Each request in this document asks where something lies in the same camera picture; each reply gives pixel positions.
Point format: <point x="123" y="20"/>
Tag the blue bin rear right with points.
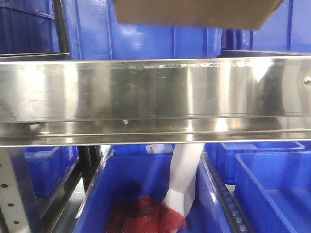
<point x="223" y="158"/>

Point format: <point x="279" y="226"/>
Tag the blue bin upper left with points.
<point x="27" y="26"/>

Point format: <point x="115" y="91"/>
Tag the perforated steel shelf post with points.
<point x="17" y="198"/>

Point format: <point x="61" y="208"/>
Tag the brown cardboard box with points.
<point x="228" y="14"/>

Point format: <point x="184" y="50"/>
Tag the blue bin lower left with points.
<point x="48" y="165"/>

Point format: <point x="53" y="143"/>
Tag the blue bin lower right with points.
<point x="274" y="191"/>

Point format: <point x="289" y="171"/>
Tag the red mesh bag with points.
<point x="144" y="215"/>

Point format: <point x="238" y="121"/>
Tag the white paper strip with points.
<point x="184" y="163"/>

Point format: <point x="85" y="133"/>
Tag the roller track rail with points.
<point x="234" y="216"/>

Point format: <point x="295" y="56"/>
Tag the blue bin upper shelf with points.
<point x="95" y="34"/>

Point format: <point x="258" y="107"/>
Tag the stainless steel shelf rail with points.
<point x="59" y="103"/>

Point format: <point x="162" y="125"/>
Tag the blue bin upper right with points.
<point x="287" y="30"/>

